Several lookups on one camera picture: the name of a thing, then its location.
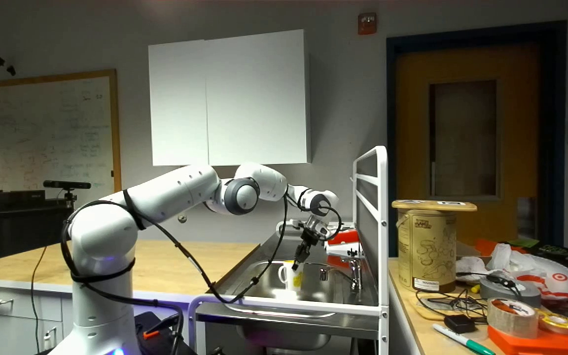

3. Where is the brown tape roll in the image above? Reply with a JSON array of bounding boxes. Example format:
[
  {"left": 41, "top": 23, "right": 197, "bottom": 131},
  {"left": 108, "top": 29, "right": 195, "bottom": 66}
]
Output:
[{"left": 485, "top": 295, "right": 540, "bottom": 338}]

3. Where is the white red plastic bag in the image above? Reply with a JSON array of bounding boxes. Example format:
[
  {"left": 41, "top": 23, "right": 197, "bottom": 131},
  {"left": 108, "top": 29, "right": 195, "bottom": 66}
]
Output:
[{"left": 455, "top": 242, "right": 568, "bottom": 305}]

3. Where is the cardboard cable spool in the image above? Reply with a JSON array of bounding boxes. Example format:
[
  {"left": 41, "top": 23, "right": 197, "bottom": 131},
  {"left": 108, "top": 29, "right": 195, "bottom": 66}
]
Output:
[{"left": 390, "top": 196, "right": 479, "bottom": 293}]

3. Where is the red fire alarm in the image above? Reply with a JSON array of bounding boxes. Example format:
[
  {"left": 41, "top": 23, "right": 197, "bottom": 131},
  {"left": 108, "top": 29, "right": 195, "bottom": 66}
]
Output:
[{"left": 356, "top": 9, "right": 378, "bottom": 37}]

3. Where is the white wall cabinet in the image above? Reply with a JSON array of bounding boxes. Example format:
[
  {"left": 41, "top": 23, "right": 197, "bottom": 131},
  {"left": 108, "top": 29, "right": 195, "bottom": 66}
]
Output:
[{"left": 145, "top": 27, "right": 309, "bottom": 167}]

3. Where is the chrome faucet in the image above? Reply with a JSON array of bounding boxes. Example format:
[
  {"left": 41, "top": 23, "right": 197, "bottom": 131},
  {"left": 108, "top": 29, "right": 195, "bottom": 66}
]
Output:
[{"left": 327, "top": 255, "right": 366, "bottom": 305}]

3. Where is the small black block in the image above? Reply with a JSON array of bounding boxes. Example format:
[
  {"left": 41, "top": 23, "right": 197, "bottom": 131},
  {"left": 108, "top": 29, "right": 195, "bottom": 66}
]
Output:
[{"left": 443, "top": 313, "right": 477, "bottom": 334}]

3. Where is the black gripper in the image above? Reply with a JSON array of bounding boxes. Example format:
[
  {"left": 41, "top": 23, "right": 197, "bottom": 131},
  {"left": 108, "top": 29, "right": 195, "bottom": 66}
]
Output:
[{"left": 289, "top": 220, "right": 331, "bottom": 271}]

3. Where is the white mug yellow inside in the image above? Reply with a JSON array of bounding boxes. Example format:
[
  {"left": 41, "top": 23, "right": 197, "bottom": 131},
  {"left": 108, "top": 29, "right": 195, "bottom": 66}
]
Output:
[{"left": 275, "top": 259, "right": 323, "bottom": 295}]

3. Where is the green white marker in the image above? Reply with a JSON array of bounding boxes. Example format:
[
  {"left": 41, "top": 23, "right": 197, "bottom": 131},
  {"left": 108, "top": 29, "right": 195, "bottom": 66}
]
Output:
[{"left": 431, "top": 321, "right": 496, "bottom": 355}]

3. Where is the red and white box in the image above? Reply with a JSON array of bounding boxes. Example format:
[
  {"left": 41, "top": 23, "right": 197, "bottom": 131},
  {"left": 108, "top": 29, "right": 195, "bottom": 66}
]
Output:
[{"left": 323, "top": 226, "right": 364, "bottom": 261}]

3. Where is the black robot base device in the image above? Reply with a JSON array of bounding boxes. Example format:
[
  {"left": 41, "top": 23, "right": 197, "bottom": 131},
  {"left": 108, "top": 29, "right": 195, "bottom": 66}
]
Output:
[{"left": 131, "top": 309, "right": 187, "bottom": 355}]

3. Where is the black cable tangle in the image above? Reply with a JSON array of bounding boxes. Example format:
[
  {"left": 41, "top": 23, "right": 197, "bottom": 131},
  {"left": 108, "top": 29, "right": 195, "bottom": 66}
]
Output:
[{"left": 414, "top": 277, "right": 496, "bottom": 323}]

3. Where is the black camera on tripod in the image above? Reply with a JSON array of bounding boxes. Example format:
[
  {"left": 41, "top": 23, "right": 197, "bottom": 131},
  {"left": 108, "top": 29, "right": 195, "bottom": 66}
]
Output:
[{"left": 41, "top": 177, "right": 92, "bottom": 212}]

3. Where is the white drawer cabinet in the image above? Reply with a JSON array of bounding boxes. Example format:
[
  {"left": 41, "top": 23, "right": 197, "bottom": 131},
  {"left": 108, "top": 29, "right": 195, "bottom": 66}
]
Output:
[{"left": 0, "top": 277, "right": 197, "bottom": 355}]

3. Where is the stainless steel sink unit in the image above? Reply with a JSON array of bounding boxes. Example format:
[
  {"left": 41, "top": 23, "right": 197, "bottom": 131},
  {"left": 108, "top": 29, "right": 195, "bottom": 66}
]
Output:
[{"left": 193, "top": 232, "right": 384, "bottom": 350}]

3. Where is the orange flat box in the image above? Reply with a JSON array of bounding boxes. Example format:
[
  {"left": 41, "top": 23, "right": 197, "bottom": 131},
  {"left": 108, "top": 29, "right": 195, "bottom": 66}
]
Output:
[{"left": 486, "top": 323, "right": 568, "bottom": 355}]

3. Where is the wood framed whiteboard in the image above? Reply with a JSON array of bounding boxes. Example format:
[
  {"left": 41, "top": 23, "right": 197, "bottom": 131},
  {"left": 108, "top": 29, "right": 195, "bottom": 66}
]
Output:
[{"left": 0, "top": 66, "right": 124, "bottom": 198}]

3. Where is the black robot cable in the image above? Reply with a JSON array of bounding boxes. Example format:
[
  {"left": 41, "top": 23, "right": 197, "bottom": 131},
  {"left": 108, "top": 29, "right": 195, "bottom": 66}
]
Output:
[{"left": 59, "top": 188, "right": 344, "bottom": 307}]

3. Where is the wooden door with window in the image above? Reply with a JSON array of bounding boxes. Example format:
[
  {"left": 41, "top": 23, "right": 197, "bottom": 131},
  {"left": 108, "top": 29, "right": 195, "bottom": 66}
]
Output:
[{"left": 386, "top": 19, "right": 568, "bottom": 257}]

